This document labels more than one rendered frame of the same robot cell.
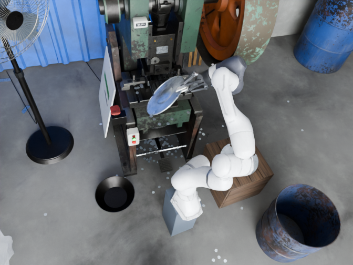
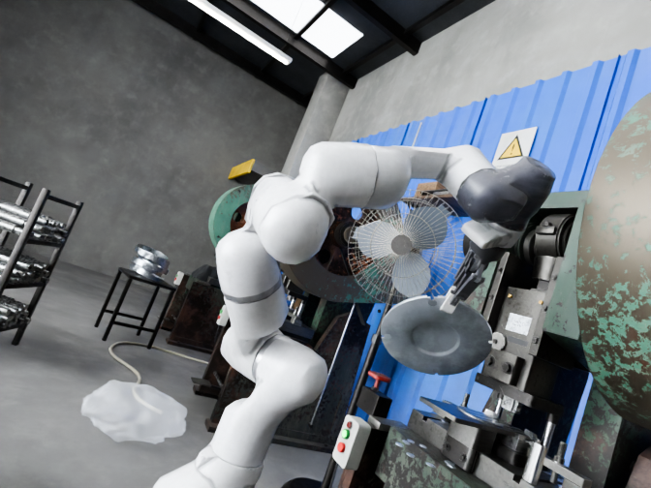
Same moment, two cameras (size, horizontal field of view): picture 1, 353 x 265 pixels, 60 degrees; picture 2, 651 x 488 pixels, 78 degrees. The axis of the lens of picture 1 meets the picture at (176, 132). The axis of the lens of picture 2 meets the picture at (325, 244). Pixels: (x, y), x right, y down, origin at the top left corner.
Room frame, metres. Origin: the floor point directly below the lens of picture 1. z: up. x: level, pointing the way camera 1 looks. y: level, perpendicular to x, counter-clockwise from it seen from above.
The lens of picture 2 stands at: (0.80, -0.96, 0.95)
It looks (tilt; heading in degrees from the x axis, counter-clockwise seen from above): 7 degrees up; 87
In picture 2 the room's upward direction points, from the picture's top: 21 degrees clockwise
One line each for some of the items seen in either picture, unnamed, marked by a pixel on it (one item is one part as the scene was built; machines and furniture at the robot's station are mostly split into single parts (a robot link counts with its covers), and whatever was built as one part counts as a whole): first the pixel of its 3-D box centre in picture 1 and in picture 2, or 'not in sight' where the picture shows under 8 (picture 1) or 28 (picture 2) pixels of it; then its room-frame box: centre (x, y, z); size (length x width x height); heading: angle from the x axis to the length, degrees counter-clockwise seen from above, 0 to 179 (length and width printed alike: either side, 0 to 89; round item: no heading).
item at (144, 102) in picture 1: (156, 85); (496, 460); (1.54, 0.20, 0.68); 0.45 x 0.30 x 0.06; 114
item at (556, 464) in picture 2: (179, 73); (562, 464); (1.61, 0.05, 0.76); 0.17 x 0.06 x 0.10; 114
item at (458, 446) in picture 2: (162, 99); (460, 437); (1.38, 0.13, 0.72); 0.25 x 0.14 x 0.14; 24
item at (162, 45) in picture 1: (159, 48); (524, 336); (1.50, 0.18, 1.04); 0.17 x 0.15 x 0.30; 24
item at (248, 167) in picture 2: not in sight; (263, 179); (-0.28, 5.93, 2.44); 1.25 x 0.92 x 0.27; 114
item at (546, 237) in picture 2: (160, 10); (554, 267); (1.54, 0.20, 1.27); 0.21 x 0.12 x 0.34; 24
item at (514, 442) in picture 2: (156, 77); (504, 432); (1.54, 0.20, 0.76); 0.15 x 0.09 x 0.05; 114
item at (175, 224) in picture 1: (180, 210); not in sight; (0.83, -0.11, 0.23); 0.18 x 0.18 x 0.45; 31
